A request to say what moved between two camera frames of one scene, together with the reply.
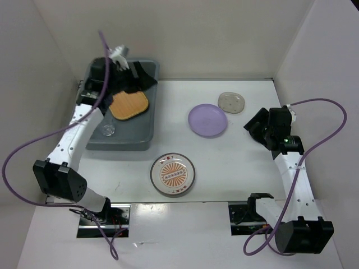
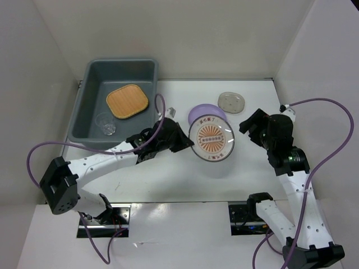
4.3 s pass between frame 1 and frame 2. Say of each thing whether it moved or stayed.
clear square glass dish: stayed
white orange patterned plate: moved
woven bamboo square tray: stayed
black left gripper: moved
